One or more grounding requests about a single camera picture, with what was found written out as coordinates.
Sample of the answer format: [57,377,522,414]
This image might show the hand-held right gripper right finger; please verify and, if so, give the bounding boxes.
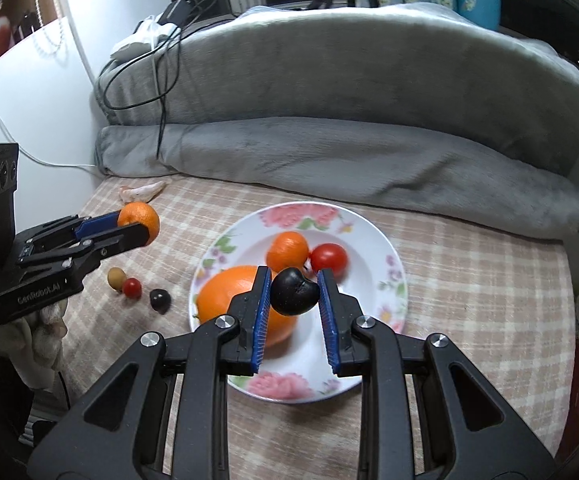
[318,269,559,480]

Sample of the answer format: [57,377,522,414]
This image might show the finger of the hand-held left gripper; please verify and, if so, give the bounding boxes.
[16,211,121,255]
[16,223,150,277]

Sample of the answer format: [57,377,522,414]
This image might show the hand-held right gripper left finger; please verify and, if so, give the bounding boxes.
[28,266,273,480]

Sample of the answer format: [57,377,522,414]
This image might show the small mandarin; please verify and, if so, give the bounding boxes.
[266,231,311,281]
[118,201,161,243]

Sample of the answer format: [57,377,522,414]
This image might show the dark purple plum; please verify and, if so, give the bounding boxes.
[149,288,172,316]
[270,267,320,317]

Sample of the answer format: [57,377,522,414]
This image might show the large orange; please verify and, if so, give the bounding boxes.
[195,265,297,348]

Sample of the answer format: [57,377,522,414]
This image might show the red tomato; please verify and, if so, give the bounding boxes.
[309,242,349,276]

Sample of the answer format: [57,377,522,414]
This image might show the floral white plate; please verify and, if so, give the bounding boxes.
[189,201,410,404]

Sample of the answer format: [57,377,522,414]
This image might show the person's left hand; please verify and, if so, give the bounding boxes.
[0,300,68,392]

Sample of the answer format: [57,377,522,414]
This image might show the checked beige tablecloth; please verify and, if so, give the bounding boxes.
[29,175,577,480]

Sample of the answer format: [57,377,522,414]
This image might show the rolled grey blanket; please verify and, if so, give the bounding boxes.
[94,120,579,241]

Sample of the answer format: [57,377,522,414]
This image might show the white power strip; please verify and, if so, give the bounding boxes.
[110,15,180,58]

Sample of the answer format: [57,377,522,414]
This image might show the black items on shelf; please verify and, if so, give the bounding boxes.
[14,7,45,43]

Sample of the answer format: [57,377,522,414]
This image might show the black power adapter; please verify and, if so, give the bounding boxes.
[156,0,197,25]

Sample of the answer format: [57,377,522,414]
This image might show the folded grey blanket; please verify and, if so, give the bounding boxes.
[96,2,579,171]

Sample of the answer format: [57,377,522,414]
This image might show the white fleece cloth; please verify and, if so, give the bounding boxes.
[234,1,475,23]

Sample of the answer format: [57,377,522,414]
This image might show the white cable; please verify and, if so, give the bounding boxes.
[0,25,97,168]

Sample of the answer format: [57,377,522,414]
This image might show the black cable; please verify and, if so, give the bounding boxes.
[94,0,235,161]

